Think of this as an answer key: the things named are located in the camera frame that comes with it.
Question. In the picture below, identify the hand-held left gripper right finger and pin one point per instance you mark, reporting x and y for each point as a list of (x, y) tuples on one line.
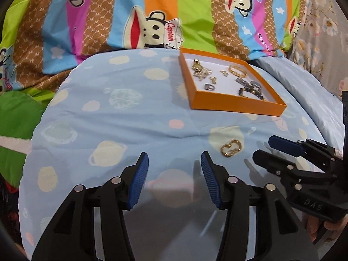
[(211, 180)]

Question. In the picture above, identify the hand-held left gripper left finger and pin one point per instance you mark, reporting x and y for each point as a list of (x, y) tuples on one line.
[(138, 180)]

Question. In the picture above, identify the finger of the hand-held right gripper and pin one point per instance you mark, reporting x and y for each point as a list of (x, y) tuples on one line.
[(284, 144), (272, 161)]

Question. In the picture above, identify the gold double loop brooch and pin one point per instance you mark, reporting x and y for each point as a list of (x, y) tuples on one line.
[(231, 148)]

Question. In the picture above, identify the orange shallow box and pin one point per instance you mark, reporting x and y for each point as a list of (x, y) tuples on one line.
[(231, 106)]

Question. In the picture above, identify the silver wristwatch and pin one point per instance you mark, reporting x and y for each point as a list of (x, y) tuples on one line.
[(255, 84)]

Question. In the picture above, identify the small gold earring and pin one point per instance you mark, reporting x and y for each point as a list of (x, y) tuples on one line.
[(213, 79), (224, 72)]

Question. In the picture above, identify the person's right hand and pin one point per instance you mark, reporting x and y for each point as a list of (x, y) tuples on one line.
[(311, 227)]

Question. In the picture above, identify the pale blue quilt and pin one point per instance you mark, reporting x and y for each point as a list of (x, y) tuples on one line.
[(307, 100)]

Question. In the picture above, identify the light blue dotted duvet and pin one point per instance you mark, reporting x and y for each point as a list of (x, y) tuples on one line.
[(122, 130)]

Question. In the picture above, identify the grey floral cloth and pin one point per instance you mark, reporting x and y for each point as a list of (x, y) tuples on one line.
[(320, 32)]

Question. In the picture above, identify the dark patterned cloth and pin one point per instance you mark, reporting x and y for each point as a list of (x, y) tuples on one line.
[(8, 204)]

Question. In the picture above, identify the green pillow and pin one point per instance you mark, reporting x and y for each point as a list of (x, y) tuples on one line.
[(16, 119)]

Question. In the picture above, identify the striped monkey print blanket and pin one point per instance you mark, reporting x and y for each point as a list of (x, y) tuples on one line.
[(122, 11)]

